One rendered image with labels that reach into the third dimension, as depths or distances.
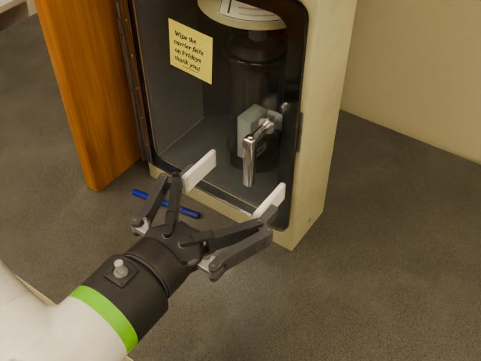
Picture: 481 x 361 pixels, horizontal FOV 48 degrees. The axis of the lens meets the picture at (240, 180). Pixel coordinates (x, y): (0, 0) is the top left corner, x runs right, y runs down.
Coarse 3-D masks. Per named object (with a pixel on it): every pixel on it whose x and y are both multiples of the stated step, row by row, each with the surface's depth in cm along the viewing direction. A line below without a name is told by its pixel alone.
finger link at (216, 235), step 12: (228, 228) 68; (240, 228) 68; (252, 228) 68; (180, 240) 66; (192, 240) 66; (204, 240) 66; (216, 240) 67; (228, 240) 68; (240, 240) 69; (204, 252) 68
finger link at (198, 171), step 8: (208, 152) 78; (200, 160) 76; (208, 160) 77; (192, 168) 75; (200, 168) 76; (208, 168) 78; (184, 176) 74; (192, 176) 75; (200, 176) 77; (184, 184) 75; (192, 184) 76
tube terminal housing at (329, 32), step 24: (312, 0) 61; (336, 0) 64; (312, 24) 62; (336, 24) 67; (312, 48) 64; (336, 48) 71; (312, 72) 67; (336, 72) 74; (312, 96) 70; (336, 96) 78; (312, 120) 74; (336, 120) 83; (312, 144) 78; (312, 168) 83; (192, 192) 100; (312, 192) 88; (240, 216) 95; (312, 216) 94; (288, 240) 91
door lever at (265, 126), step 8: (264, 120) 74; (264, 128) 74; (272, 128) 74; (248, 136) 72; (256, 136) 73; (248, 144) 72; (256, 144) 73; (248, 152) 73; (248, 160) 74; (248, 168) 75; (248, 176) 76; (248, 184) 77
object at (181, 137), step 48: (144, 0) 75; (192, 0) 70; (240, 0) 65; (288, 0) 61; (144, 48) 81; (240, 48) 69; (288, 48) 65; (144, 96) 88; (192, 96) 81; (240, 96) 75; (288, 96) 70; (192, 144) 88; (240, 144) 81; (288, 144) 75; (240, 192) 88; (288, 192) 81
